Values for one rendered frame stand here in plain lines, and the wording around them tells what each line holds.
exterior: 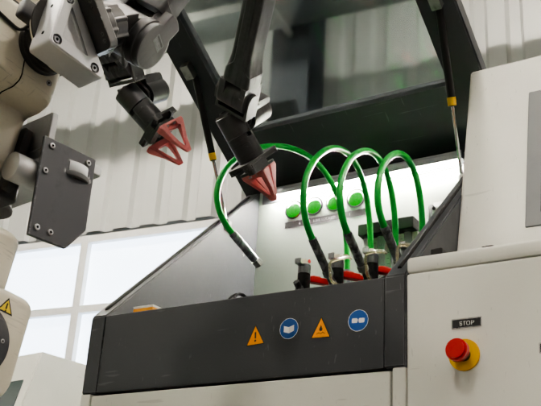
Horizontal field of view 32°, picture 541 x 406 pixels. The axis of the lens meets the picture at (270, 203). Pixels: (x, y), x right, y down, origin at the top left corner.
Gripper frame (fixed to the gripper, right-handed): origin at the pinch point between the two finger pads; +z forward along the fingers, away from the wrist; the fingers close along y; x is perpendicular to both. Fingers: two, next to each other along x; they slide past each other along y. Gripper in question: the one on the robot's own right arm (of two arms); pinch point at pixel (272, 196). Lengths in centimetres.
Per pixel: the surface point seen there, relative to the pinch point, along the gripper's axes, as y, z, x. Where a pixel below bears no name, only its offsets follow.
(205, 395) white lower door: -40.7, 21.8, 0.4
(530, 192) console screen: 17, 21, -44
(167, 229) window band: 320, 58, 416
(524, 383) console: -31, 35, -56
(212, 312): -29.5, 10.7, 0.3
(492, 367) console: -30, 32, -52
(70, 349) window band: 237, 100, 484
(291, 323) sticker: -29.1, 16.9, -16.4
